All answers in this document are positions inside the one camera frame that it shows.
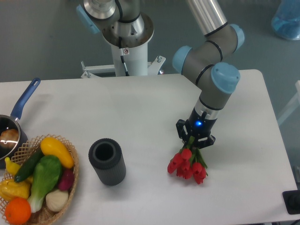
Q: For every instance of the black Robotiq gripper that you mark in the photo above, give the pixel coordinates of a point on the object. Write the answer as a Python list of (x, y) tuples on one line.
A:
[(199, 125)]

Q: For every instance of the red tulip bouquet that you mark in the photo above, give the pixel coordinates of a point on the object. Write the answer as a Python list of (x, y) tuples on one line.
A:
[(189, 163)]

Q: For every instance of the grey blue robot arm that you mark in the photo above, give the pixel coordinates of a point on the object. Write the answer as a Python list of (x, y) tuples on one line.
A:
[(204, 66)]

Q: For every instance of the dark grey ribbed vase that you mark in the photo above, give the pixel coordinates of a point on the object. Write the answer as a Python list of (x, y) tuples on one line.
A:
[(105, 156)]

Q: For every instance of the black device at edge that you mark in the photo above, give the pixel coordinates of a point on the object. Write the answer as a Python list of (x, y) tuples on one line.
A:
[(292, 201)]

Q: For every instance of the purple red radish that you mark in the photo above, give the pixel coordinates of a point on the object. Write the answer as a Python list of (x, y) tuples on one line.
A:
[(66, 181)]

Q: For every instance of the blue transparent container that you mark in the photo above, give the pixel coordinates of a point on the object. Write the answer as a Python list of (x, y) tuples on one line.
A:
[(286, 21)]

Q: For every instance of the yellow squash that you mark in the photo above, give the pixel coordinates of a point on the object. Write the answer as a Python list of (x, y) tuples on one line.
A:
[(52, 146)]

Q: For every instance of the green bok choy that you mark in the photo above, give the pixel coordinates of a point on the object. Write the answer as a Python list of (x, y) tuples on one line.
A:
[(46, 175)]

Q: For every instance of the white garlic bulb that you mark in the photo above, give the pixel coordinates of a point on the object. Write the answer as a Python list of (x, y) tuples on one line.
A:
[(56, 200)]

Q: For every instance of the dark green cucumber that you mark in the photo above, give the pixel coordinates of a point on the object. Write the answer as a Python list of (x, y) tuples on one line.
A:
[(28, 167)]

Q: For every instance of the woven wicker basket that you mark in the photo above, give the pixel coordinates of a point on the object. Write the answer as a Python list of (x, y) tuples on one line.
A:
[(45, 216)]

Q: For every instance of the brown bread in pan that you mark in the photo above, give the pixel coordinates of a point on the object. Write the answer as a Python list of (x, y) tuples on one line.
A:
[(9, 138)]

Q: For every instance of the small yellow banana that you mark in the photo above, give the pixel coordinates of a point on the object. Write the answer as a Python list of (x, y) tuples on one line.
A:
[(11, 170)]

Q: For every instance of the orange fruit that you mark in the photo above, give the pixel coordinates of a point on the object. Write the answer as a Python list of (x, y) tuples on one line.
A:
[(18, 211)]

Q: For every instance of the yellow bell pepper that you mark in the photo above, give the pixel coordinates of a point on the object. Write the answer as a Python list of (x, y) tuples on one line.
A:
[(9, 189)]

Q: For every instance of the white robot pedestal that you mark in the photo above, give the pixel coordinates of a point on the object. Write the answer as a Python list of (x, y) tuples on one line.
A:
[(129, 47)]

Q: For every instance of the blue handled saucepan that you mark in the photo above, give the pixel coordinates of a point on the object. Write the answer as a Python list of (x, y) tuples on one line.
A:
[(12, 121)]

